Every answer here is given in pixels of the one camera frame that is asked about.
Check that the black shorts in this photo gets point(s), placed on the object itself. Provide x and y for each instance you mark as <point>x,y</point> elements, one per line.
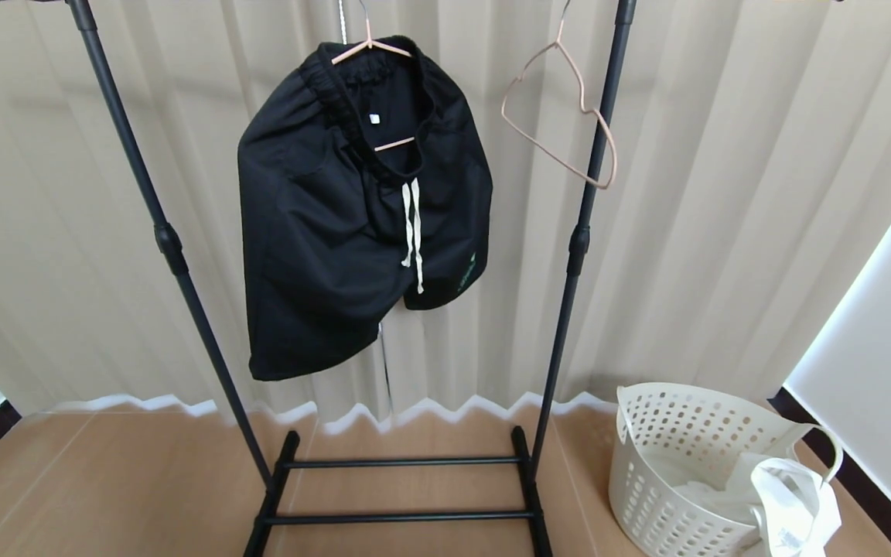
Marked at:
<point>314,232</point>

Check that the pink clothes hanger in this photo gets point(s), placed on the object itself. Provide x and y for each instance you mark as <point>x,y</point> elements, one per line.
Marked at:
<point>610,158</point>
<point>395,143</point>

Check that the white printed T-shirt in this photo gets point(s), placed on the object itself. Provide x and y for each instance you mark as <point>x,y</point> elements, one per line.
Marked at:
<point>786,503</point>

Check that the black clothes rack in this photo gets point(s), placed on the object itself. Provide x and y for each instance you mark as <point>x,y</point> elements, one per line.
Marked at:
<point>407,463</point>

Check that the white laundry basket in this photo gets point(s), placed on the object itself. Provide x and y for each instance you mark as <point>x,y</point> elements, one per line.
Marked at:
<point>646,480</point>

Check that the beige curtain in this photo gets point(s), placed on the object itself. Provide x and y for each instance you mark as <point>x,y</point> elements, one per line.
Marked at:
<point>724,193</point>

